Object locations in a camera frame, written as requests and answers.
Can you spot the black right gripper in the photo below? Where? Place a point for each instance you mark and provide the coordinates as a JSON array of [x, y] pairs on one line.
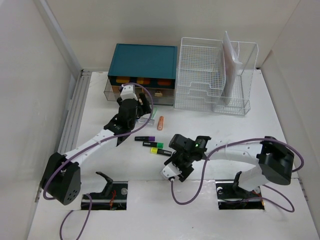
[[185, 172]]

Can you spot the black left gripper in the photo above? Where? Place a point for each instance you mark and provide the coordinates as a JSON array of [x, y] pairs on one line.
[[143, 109]]

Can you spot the teal desktop drawer cabinet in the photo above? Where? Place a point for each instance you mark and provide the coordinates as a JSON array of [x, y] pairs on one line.
[[152, 66]]

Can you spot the clear mesh zipper pouch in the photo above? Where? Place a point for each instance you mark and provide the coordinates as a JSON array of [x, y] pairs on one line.
[[232, 67]]

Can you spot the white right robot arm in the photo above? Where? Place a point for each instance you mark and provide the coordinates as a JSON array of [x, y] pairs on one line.
[[272, 160]]

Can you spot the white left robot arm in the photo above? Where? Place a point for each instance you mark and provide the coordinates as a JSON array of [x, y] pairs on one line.
[[62, 179]]

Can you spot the clear staples box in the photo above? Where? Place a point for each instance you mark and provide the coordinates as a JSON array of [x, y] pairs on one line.
[[147, 121]]

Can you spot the green cap black highlighter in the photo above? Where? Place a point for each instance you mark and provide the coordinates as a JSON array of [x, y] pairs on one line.
[[153, 144]]

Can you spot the yellow cap black highlighter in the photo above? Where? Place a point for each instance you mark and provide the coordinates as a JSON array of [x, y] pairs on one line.
[[159, 151]]

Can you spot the purple cap black highlighter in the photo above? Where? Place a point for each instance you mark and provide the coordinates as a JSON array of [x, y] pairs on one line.
[[145, 138]]

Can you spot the clear acrylic file holder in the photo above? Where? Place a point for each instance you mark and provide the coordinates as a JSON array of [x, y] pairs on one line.
[[238, 104]]

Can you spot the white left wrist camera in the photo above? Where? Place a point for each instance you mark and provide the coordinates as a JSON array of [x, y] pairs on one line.
[[128, 92]]

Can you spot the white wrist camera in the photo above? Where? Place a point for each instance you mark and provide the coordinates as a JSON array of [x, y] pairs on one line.
[[170, 171], [128, 92]]

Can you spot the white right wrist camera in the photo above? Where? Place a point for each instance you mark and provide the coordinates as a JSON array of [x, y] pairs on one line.
[[170, 171]]

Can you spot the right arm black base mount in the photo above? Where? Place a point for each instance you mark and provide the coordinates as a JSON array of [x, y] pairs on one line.
[[231, 197]]

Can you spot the aluminium rail frame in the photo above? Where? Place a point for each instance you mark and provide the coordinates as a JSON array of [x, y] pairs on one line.
[[74, 112]]

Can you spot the white wire mesh file tray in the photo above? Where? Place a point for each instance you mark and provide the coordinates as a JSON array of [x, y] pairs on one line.
[[201, 75]]

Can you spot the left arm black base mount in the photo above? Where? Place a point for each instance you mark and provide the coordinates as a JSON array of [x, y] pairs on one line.
[[106, 194]]

